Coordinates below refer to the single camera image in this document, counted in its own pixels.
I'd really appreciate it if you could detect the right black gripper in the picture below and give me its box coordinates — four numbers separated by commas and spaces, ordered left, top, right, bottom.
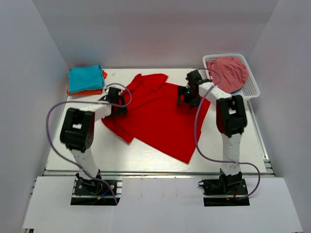
177, 85, 201, 108

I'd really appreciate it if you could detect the red t-shirt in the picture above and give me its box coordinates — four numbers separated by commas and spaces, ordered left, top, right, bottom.
102, 73, 210, 163

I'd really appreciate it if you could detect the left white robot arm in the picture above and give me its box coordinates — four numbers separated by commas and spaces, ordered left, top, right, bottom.
60, 87, 128, 194

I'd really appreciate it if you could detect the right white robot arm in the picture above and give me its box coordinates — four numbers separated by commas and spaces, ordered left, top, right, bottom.
177, 69, 247, 194

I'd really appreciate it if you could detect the folded orange t-shirt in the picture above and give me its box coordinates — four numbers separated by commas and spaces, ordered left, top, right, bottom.
66, 70, 107, 96

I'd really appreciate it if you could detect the blue garment in basket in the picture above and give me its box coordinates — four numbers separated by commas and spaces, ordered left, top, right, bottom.
230, 88, 242, 95

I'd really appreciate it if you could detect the folded teal t-shirt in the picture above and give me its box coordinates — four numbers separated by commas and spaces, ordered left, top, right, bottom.
68, 65, 104, 94

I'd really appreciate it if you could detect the pink t-shirt in basket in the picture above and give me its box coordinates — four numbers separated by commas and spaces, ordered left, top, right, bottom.
206, 56, 249, 94

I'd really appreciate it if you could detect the white plastic basket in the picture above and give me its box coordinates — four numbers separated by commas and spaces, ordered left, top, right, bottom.
203, 53, 260, 101

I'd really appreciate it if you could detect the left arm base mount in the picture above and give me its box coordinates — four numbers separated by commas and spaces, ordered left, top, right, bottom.
70, 173, 121, 206

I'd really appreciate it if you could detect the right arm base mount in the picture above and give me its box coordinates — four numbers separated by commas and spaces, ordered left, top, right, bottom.
198, 172, 250, 207

